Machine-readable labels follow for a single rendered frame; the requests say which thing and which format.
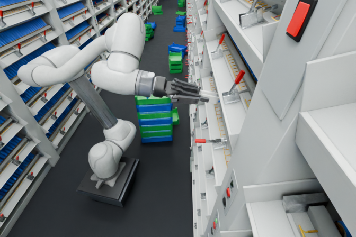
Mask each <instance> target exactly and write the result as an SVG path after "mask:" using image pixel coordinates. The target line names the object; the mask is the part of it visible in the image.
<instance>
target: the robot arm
mask: <svg viewBox="0 0 356 237"><path fill-rule="evenodd" d="M145 37H146V29H145V24H144V22H143V21H142V19H141V18H140V17H139V16H138V15H136V14H134V13H124V14H123V15H121V16H120V17H119V19H118V21H117V23H115V24H114V25H113V26H112V27H110V28H108V29H107V30H106V32H105V35H103V36H100V37H98V38H96V39H95V40H93V41H92V42H91V43H89V44H88V45H87V46H86V47H85V48H84V49H82V50H80V49H79V48H78V47H76V46H73V45H63V46H60V47H56V48H54V49H51V50H49V51H47V52H45V53H44V54H42V55H40V56H38V57H37V58H35V59H33V60H32V61H30V62H28V64H27V65H23V66H22V67H20V68H19V70H18V72H17V75H18V77H19V78H20V79H21V80H22V81H23V83H25V84H27V85H29V86H32V87H48V86H52V85H56V84H62V83H65V82H66V83H68V84H69V85H70V86H71V88H72V89H73V90H74V91H75V93H76V94H77V95H78V96H79V97H80V99H81V100H82V101H83V102H84V104H85V105H86V106H87V107H88V109H89V110H90V111H91V112H92V113H93V115H94V116H95V117H96V118H97V120H98V121H99V122H100V123H101V124H102V126H103V127H104V130H103V133H104V135H105V138H106V140H105V141H104V142H100V143H97V144H96V145H94V146H93V147H92V148H91V149H90V151H89V154H88V161H89V164H90V167H91V169H92V170H93V172H94V174H93V175H92V176H91V180H92V181H97V184H96V186H95V188H96V189H100V188H101V186H102V185H103V184H106V185H109V186H110V187H114V186H115V183H116V181H117V179H118V177H119V176H120V174H121V172H122V170H123V169H124V167H125V166H126V163H125V162H120V159H121V156H122V155H123V153H124V152H125V151H126V150H127V149H128V147H129V146H130V145H131V143H132V141H133V140H134V138H135V135H136V127H135V125H134V124H133V123H131V122H130V121H123V120H122V119H119V118H116V117H115V116H114V114H113V113H112V112H111V110H110V109H109V107H108V106H107V104H106V103H105V102H104V100H103V99H102V98H101V96H100V95H99V94H98V92H97V91H96V89H95V88H94V87H93V85H92V84H91V83H90V81H89V80H88V78H87V77H86V76H85V75H84V73H85V71H84V68H85V67H86V66H87V65H89V64H90V63H91V62H92V61H93V60H94V59H95V58H96V57H98V56H99V55H100V54H101V53H103V52H105V51H109V52H110V56H109V58H108V60H107V61H99V62H97V63H95V64H94V65H93V66H92V69H91V81H92V83H93V84H94V85H96V86H97V87H99V88H101V89H104V90H107V91H109V92H112V93H116V94H121V95H137V96H143V97H151V95H153V96H154V97H159V98H163V96H166V97H168V98H170V99H171V103H172V104H174V103H185V104H196V105H197V104H198V103H199V101H202V102H206V103H213V104H217V103H218V101H219V97H218V93H214V92H209V91H206V90H201V87H199V88H198V85H194V84H191V83H187V82H184V81H181V80H179V79H177V78H174V80H173V81H166V78H165V77H161V76H156V77H155V73H153V72H147V71H143V70H139V62H140V58H141V55H142V53H143V49H144V44H145Z"/></svg>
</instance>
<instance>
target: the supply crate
mask: <svg viewBox="0 0 356 237"><path fill-rule="evenodd" d="M135 102H136V105H147V104H167V103H171V99H170V98H168V97H166V96H163V98H159V97H154V96H153V95H151V97H149V99H147V98H146V97H143V96H137V95H136V96H135Z"/></svg>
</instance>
